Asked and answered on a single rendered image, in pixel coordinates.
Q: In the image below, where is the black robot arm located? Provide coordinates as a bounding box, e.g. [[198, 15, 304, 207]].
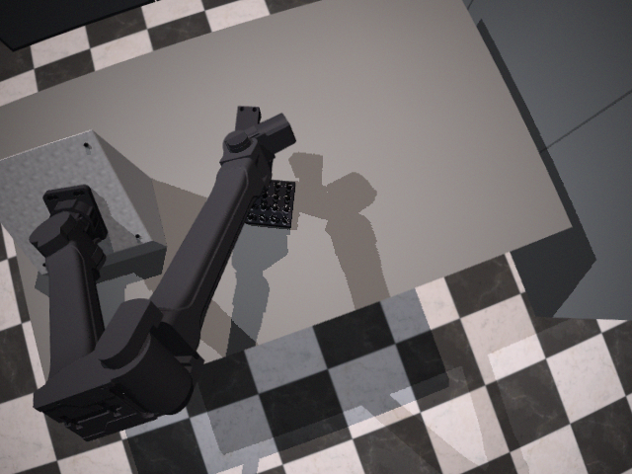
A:
[[29, 106, 296, 441]]

